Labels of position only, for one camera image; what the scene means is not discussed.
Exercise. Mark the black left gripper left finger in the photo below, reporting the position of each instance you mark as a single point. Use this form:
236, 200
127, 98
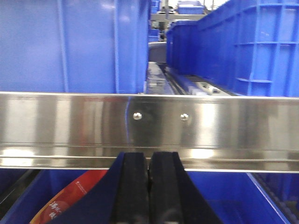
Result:
120, 197

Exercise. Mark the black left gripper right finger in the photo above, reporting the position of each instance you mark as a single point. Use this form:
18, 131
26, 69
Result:
173, 197

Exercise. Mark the blue lower shelf bin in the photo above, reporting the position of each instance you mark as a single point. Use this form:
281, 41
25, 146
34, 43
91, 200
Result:
237, 198

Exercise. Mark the red snack package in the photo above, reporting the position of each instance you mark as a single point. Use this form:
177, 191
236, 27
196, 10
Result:
69, 195

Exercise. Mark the blue upper left crate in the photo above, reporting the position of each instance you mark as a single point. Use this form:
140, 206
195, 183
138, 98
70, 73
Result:
76, 46

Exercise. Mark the blue crate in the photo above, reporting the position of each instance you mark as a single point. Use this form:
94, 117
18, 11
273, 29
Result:
248, 47
76, 46

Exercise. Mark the blue upper right crate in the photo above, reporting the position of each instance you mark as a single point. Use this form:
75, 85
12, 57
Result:
248, 47

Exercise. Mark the stainless steel shelf rail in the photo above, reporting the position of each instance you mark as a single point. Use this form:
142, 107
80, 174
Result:
88, 131

